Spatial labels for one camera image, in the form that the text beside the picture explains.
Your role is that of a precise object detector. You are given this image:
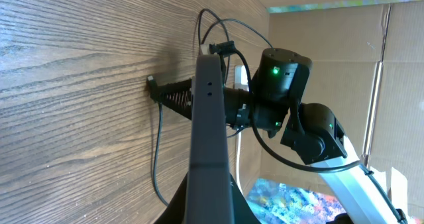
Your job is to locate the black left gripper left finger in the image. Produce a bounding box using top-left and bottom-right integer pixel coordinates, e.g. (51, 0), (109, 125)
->
(155, 174), (188, 224)

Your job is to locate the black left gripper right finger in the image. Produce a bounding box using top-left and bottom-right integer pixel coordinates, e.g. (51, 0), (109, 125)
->
(230, 176), (260, 224)

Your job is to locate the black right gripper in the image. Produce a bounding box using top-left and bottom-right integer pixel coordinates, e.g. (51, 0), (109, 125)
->
(152, 78), (253, 129)

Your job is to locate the Samsung Galaxy smartphone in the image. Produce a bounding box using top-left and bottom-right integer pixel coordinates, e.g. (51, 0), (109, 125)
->
(185, 55), (235, 223)

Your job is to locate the black charging cable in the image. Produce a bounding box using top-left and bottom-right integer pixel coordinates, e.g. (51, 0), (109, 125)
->
(146, 7), (274, 207)

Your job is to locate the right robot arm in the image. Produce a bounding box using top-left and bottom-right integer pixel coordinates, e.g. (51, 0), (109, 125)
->
(148, 48), (407, 223)

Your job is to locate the white power strip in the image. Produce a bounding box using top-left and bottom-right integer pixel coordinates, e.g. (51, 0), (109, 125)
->
(234, 66), (248, 91)

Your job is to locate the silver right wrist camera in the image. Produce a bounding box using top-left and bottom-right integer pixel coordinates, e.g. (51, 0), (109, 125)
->
(199, 44), (219, 55)

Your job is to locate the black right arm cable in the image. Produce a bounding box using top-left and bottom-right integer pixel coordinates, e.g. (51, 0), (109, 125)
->
(210, 40), (409, 224)

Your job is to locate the white power strip cord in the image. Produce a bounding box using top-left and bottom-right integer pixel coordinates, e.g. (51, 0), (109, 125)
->
(234, 131), (244, 195)

